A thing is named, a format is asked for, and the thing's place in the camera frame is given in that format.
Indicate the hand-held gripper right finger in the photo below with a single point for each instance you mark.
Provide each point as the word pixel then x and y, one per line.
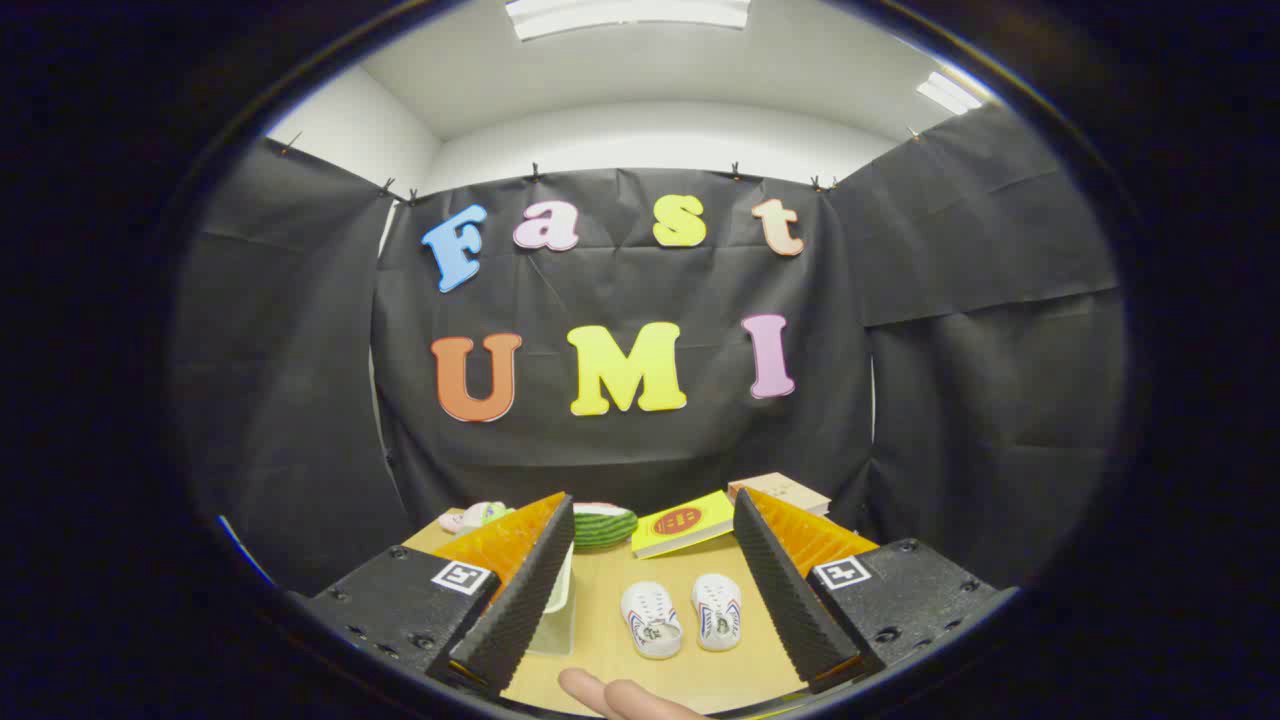
pixel 785 600

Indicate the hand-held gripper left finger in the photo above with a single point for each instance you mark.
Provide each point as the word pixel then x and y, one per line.
pixel 520 600

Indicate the cream fabric storage box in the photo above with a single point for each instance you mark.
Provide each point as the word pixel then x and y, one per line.
pixel 555 628

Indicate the white canvas shoe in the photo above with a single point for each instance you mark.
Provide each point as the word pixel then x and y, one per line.
pixel 650 620
pixel 717 612

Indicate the pink and green plush toy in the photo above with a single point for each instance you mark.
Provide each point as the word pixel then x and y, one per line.
pixel 478 516

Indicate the watermelon slice plush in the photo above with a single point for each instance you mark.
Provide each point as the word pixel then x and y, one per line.
pixel 603 527

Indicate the yellow book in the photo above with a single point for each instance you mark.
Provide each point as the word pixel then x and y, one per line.
pixel 680 524

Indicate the black backdrop cloth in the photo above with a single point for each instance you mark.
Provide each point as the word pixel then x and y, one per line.
pixel 620 450

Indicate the ceiling light panel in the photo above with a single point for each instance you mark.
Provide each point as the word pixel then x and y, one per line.
pixel 950 92
pixel 625 14

